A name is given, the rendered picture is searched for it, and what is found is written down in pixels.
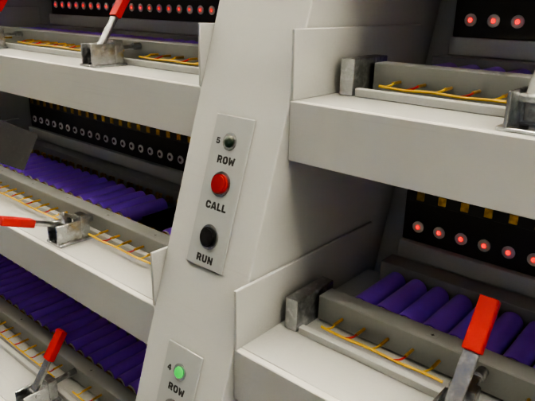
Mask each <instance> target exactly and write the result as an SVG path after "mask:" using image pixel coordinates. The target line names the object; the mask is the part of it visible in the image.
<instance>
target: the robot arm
mask: <svg viewBox="0 0 535 401"><path fill-rule="evenodd" d="M36 140H37V134H34V133H33V132H30V131H28V130H25V129H22V128H20V127H17V126H15V125H13V124H10V123H7V122H5V121H2V120H1V119H0V163H2V164H4V165H8V166H11V167H14V168H16V169H20V170H24V169H25V167H26V164H27V161H28V160H29V156H30V154H31V152H32V149H33V146H34V144H35V142H36Z"/></svg>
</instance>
